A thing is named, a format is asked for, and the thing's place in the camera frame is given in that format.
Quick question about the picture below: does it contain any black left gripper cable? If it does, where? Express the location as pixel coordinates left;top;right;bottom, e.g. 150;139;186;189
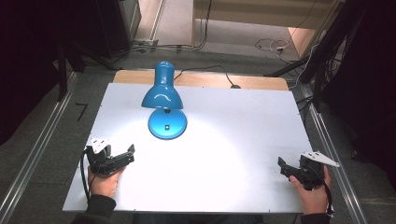
79;148;93;202

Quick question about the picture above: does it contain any metal floor rail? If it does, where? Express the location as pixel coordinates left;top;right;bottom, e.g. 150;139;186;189
0;72;79;224
306;102;370;224

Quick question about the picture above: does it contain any bundle of floor cables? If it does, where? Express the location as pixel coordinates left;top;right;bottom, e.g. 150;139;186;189
108;0;214;64

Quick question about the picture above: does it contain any blue desk lamp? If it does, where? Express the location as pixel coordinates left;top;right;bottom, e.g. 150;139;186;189
141;61;189;141

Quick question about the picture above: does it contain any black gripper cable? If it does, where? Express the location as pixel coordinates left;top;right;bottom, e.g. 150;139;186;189
306;164;336;217
79;148;93;202

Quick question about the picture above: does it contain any person's right hand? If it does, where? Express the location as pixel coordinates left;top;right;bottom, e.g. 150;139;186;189
289;165;332;216

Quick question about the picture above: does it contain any person's left hand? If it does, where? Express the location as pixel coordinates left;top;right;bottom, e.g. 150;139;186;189
87;165;126;199

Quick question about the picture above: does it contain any white floor cable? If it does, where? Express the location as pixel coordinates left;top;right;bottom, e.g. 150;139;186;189
254;37;292;64

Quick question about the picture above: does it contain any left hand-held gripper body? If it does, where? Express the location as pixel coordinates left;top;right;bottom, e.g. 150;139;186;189
84;136;129;177

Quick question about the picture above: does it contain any black lamp power cable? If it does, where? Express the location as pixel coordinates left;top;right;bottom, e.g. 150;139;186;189
173;64;242;90

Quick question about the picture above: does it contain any black metal stand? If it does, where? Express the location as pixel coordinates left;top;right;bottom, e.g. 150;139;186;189
55;38;120;102
263;0;368;110

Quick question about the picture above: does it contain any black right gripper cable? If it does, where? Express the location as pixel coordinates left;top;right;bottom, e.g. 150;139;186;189
306;164;336;217

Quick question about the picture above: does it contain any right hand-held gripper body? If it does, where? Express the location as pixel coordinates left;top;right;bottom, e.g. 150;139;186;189
289;150;341;191

